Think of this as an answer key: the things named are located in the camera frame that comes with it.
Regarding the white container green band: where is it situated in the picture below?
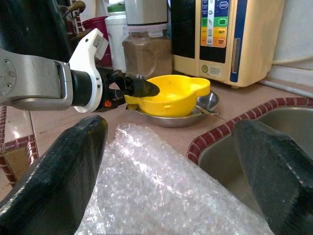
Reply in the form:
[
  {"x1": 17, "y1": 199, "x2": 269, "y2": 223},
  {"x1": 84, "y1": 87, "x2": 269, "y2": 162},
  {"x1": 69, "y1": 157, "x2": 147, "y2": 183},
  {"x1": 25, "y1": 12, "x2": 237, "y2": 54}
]
[{"x1": 104, "y1": 4, "x2": 128, "y2": 73}]

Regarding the stainless steel sink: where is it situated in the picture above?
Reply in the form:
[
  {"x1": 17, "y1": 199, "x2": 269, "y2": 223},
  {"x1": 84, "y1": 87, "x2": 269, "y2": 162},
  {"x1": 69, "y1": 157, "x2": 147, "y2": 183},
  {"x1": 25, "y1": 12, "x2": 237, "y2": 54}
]
[{"x1": 197, "y1": 104, "x2": 313, "y2": 217}]

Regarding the shallow steel dish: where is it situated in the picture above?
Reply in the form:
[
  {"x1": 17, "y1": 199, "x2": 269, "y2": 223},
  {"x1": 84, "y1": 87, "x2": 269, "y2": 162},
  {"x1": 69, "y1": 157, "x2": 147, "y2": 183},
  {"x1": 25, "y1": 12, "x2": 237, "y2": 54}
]
[{"x1": 135, "y1": 107, "x2": 206, "y2": 128}]

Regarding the beige hose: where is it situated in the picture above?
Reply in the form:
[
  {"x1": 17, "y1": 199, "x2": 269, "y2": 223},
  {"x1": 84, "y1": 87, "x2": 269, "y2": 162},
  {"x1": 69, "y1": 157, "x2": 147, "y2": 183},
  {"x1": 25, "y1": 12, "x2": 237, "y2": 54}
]
[{"x1": 272, "y1": 54, "x2": 313, "y2": 66}]

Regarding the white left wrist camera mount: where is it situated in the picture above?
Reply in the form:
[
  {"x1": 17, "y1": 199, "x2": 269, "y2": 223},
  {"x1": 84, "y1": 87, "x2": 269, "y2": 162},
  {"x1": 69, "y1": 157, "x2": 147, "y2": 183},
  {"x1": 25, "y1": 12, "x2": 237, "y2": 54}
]
[{"x1": 69, "y1": 27, "x2": 110, "y2": 114}]

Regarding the steel spoon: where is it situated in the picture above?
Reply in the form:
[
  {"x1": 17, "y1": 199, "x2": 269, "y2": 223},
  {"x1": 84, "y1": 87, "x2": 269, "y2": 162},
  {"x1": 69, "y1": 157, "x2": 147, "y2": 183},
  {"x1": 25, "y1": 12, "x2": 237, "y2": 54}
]
[{"x1": 195, "y1": 104, "x2": 220, "y2": 116}]

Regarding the maroon plastic container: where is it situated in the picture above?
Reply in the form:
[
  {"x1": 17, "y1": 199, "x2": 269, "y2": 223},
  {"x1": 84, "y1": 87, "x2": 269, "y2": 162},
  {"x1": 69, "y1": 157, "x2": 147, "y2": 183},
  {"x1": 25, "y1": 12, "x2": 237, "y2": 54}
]
[{"x1": 82, "y1": 16, "x2": 113, "y2": 67}]

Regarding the brown wooden utensil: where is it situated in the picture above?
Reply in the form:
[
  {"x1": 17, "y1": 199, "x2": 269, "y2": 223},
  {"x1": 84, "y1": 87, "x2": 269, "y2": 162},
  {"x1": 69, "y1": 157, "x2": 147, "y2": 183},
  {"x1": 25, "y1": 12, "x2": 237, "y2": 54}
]
[{"x1": 59, "y1": 0, "x2": 87, "y2": 20}]

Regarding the brown powder jar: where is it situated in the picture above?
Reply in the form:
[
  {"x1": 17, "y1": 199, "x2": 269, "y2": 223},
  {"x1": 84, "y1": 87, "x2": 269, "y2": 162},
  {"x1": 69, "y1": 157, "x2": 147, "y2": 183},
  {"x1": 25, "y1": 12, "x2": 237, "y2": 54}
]
[{"x1": 121, "y1": 24, "x2": 174, "y2": 79}]

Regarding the beige water ionizer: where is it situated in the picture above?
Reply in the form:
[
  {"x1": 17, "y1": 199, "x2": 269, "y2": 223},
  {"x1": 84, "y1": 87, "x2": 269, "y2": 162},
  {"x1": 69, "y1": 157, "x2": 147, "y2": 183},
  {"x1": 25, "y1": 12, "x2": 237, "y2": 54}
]
[{"x1": 170, "y1": 0, "x2": 286, "y2": 89}]

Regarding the grey cylindrical container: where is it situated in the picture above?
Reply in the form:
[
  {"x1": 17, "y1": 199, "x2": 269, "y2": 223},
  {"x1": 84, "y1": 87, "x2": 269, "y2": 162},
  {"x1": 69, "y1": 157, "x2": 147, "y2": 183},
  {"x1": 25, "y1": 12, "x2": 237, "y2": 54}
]
[{"x1": 124, "y1": 0, "x2": 170, "y2": 27}]

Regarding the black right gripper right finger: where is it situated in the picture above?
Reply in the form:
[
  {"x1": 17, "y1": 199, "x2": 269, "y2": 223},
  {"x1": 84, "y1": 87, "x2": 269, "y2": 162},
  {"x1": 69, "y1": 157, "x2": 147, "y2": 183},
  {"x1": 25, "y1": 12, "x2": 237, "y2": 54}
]
[{"x1": 231, "y1": 119, "x2": 313, "y2": 235}]

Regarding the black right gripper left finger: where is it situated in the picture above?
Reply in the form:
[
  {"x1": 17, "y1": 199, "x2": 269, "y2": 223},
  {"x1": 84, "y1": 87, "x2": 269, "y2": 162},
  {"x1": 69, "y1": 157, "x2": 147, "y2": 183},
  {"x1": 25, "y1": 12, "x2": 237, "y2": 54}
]
[{"x1": 0, "y1": 114, "x2": 109, "y2": 235}]

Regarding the clear bubble wrap sheet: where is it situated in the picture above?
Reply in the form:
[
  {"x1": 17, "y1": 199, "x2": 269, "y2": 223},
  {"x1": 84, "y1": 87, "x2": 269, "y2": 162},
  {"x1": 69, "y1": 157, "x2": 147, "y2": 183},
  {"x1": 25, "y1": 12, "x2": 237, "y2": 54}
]
[{"x1": 75, "y1": 123, "x2": 275, "y2": 235}]

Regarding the white hose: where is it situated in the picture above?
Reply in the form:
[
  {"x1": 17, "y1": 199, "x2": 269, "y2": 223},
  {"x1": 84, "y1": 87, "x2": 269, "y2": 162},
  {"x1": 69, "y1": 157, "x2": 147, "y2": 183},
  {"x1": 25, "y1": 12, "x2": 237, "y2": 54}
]
[{"x1": 258, "y1": 79, "x2": 313, "y2": 99}]

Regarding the yellow plastic bowl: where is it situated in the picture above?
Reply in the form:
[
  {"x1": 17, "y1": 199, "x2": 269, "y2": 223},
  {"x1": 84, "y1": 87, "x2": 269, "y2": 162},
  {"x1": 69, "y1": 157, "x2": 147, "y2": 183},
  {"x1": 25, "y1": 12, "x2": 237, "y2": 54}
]
[{"x1": 124, "y1": 74, "x2": 211, "y2": 118}]

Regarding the small steel bowl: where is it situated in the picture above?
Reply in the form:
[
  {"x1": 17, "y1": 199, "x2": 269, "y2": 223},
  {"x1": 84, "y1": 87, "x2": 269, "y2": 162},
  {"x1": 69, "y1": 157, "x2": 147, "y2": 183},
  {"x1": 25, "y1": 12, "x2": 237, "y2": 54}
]
[{"x1": 195, "y1": 90, "x2": 220, "y2": 111}]

